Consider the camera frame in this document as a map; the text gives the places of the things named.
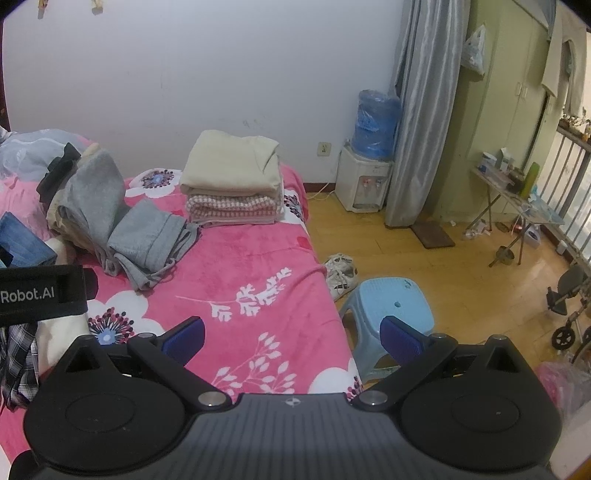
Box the white sneaker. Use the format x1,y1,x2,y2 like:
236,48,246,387
327,268,360,302
323,253,356,278

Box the khaki garment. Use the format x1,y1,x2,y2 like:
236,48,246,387
46,143,100,243

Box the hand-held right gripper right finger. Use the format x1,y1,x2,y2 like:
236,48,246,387
353,316,522,411

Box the blue denim garment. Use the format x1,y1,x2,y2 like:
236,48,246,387
0,211,58,268

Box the pale grey quilt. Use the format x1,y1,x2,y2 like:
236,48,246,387
0,129,93,183

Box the black cloth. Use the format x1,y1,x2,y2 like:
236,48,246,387
37,143,81,204

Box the hanging beige garment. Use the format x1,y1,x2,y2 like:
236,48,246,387
540,9,585,116

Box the blue water bottle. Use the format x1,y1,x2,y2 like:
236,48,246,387
353,90,402,161

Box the black white plaid shirt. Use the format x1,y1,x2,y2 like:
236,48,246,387
0,323,40,411

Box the green bottle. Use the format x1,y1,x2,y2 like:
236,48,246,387
524,162,541,197

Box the grey pants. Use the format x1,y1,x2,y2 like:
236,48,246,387
107,198,201,291

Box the blue plastic stool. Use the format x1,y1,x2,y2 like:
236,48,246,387
339,277,435,384

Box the balcony window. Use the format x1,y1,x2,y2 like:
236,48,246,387
540,124,591,268

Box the pale green wardrobe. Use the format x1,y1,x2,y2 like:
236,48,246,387
438,0,555,222

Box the beige zip jacket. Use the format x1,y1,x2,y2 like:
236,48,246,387
180,130,283,204

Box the white cable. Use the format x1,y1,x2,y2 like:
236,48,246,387
307,182,338,201

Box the folding table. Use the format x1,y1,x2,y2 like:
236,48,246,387
471,164,566,266

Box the brown floor mat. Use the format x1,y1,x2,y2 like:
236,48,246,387
411,220,455,250

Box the white fleece garment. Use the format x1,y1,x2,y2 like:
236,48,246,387
37,237,90,374

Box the grey curtain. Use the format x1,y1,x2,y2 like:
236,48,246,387
385,0,472,227

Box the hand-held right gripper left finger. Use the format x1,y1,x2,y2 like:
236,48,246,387
65,317,232,411

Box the white hanging bag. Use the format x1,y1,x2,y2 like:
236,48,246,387
462,24,487,77

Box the pink checkered folded blanket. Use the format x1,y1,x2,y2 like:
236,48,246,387
186,194,284,227

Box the white water dispenser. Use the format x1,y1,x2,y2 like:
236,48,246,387
335,148,393,213

